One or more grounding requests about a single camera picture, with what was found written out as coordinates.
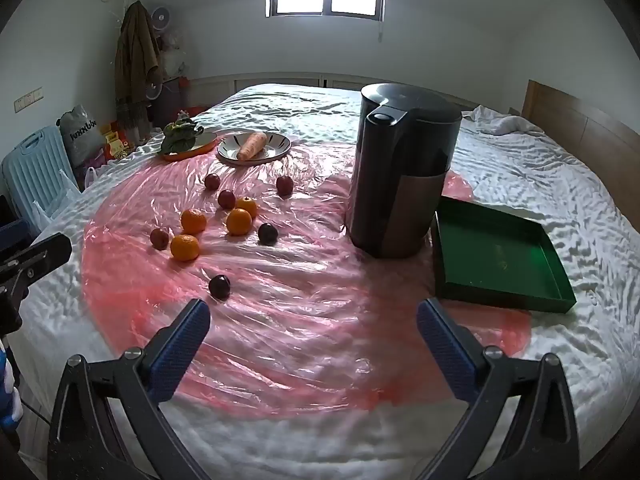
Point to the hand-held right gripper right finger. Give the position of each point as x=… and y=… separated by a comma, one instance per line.
x=445, y=350

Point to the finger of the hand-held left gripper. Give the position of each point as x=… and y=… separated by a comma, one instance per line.
x=45, y=255

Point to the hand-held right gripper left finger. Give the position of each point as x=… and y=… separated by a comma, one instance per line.
x=182, y=345

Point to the green tray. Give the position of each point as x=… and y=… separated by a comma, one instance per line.
x=500, y=255

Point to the small orange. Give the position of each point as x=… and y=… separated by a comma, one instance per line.
x=247, y=205

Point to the small red apple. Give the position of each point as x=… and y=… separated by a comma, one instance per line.
x=284, y=185

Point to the blue and white object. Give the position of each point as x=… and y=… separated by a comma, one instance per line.
x=7, y=385

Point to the light blue suitcase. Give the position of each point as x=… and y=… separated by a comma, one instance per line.
x=40, y=170

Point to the white plastic bag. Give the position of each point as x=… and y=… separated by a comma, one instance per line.
x=95, y=176

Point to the pink plastic sheet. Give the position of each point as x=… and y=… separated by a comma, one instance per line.
x=300, y=310

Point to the grey printed bag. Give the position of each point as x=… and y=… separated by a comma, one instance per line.
x=82, y=132

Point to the yellow boxes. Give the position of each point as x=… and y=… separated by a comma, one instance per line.
x=117, y=145

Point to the green leafy vegetable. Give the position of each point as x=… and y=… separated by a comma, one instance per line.
x=177, y=137

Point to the orange dish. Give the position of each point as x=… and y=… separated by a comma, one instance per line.
x=202, y=147

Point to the white bed sheet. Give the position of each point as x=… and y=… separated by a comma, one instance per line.
x=575, y=210

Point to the black and brown kettle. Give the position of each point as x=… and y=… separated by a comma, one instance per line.
x=400, y=160

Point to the white fan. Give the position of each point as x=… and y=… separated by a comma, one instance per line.
x=160, y=16
x=154, y=90

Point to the carrot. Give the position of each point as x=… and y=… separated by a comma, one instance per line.
x=251, y=146

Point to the brown hanging coat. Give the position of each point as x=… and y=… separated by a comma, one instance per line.
x=135, y=60

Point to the white plate with dark rim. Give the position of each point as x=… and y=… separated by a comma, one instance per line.
x=277, y=146

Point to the crumpled white cloth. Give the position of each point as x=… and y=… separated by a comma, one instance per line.
x=500, y=122

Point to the wall switch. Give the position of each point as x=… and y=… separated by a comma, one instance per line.
x=29, y=100

